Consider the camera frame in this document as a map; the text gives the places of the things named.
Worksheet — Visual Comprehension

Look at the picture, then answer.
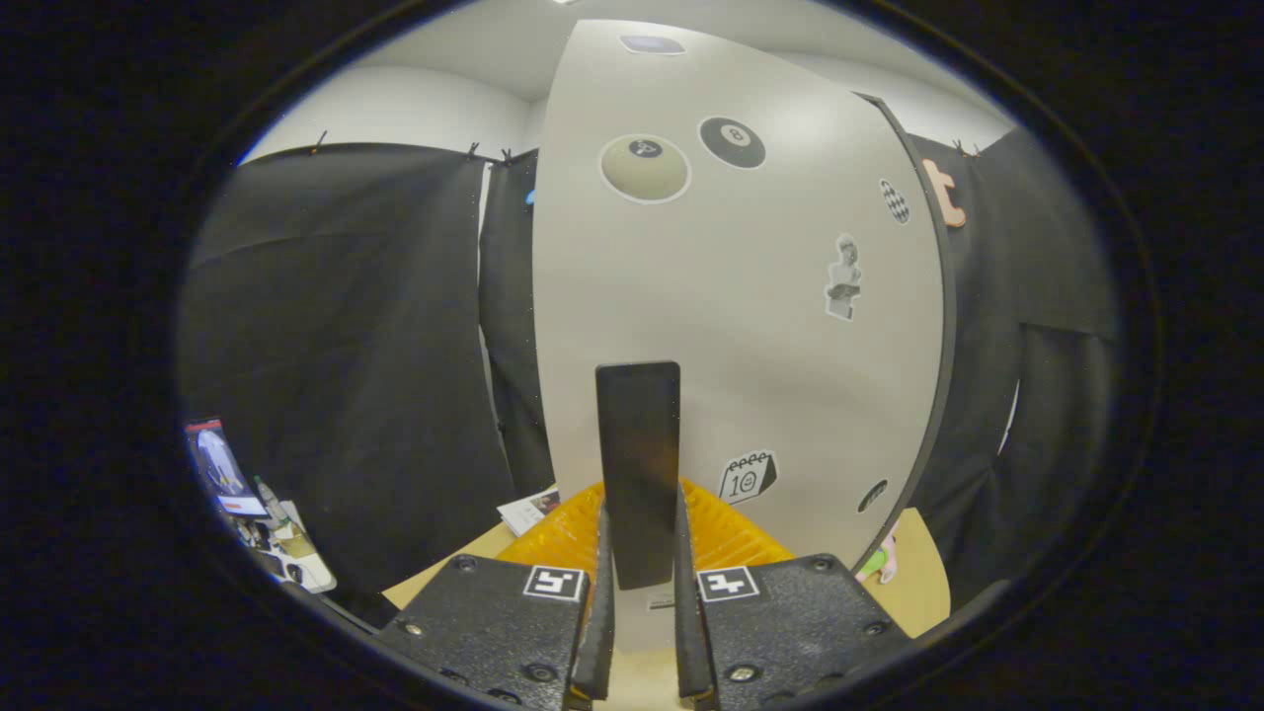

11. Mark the black backdrop cloth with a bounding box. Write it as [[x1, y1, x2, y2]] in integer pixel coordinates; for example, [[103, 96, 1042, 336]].
[[178, 128, 1122, 613]]

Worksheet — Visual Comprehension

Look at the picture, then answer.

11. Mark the white side table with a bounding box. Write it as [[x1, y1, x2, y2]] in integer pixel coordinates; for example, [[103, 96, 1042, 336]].
[[237, 513, 337, 593]]

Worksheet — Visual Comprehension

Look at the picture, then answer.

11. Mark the grey shoe cabinet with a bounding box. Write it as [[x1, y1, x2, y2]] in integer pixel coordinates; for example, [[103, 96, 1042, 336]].
[[854, 92, 959, 574]]

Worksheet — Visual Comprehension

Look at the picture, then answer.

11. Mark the white shoe cabinet door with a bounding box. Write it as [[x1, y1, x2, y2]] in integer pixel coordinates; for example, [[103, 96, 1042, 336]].
[[531, 18, 951, 655]]

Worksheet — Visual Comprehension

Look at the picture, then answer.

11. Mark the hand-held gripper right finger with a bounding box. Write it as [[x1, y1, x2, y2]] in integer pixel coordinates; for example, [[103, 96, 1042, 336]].
[[673, 480, 911, 711]]

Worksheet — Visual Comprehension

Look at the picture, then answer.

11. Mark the black door handle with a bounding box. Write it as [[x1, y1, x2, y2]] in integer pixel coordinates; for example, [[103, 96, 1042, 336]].
[[594, 360, 682, 592]]

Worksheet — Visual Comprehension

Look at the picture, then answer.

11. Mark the green and pink toy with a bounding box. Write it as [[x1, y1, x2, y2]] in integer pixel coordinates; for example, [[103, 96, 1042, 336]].
[[857, 528, 900, 584]]

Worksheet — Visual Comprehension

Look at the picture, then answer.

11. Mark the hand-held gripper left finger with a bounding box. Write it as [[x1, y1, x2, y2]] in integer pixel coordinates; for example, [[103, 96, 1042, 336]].
[[378, 481, 616, 711]]

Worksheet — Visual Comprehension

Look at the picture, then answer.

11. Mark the clear plastic bottle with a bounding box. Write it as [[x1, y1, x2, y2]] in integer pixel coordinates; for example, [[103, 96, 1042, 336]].
[[254, 476, 292, 529]]

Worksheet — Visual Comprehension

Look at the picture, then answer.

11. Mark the blue printed poster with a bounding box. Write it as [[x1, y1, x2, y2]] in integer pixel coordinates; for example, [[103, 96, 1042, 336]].
[[185, 420, 270, 517]]

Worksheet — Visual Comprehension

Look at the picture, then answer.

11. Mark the white book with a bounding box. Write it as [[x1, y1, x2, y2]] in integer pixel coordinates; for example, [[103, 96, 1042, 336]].
[[497, 486, 562, 537]]

